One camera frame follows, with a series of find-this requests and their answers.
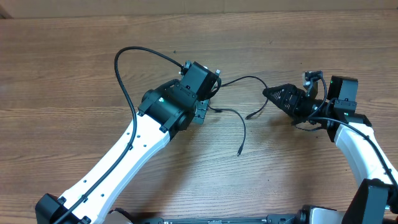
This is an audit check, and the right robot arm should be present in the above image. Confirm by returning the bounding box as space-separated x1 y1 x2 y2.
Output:
262 71 397 223

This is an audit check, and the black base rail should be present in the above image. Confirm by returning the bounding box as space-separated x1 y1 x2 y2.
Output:
108 205 355 224

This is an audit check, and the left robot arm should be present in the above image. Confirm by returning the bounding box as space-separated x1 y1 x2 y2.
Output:
35 62 221 223

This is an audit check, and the black cable bundle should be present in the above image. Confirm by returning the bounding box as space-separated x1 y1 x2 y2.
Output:
206 75 270 157

